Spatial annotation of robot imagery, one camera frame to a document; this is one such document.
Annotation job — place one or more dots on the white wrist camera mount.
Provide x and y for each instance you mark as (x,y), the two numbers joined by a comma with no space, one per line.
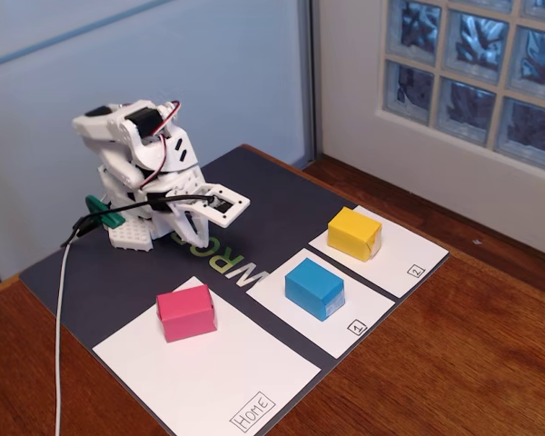
(222,221)

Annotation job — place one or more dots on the white paper marked 2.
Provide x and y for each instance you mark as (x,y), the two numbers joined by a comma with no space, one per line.
(404,259)

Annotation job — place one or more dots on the dark grey mat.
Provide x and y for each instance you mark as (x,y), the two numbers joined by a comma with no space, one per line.
(118,281)

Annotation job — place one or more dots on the glass block window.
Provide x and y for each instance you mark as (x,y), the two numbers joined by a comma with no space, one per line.
(472,41)

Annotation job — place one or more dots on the white paper marked 1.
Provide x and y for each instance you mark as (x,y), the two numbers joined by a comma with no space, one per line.
(368,309)

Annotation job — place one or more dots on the green clamp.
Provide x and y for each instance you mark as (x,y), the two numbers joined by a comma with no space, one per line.
(111,218)

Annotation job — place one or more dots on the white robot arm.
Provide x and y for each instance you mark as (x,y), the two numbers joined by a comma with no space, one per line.
(118,168)

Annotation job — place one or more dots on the white perforated base plate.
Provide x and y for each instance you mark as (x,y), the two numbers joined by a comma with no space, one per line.
(131,236)

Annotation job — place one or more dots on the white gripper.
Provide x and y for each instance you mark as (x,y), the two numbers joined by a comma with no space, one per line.
(184,213)

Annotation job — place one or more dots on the white paper marked HOME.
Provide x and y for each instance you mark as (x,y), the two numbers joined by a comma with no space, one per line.
(209,372)

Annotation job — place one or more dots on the grey metal frame strip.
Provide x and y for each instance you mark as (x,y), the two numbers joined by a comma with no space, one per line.
(309,68)

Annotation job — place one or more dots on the blue paper box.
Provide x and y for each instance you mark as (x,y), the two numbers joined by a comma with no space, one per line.
(309,281)

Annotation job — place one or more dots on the pink paper box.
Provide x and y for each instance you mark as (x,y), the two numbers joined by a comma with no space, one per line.
(186,313)

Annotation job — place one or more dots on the yellow paper box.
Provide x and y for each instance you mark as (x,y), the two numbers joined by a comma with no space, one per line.
(349,231)

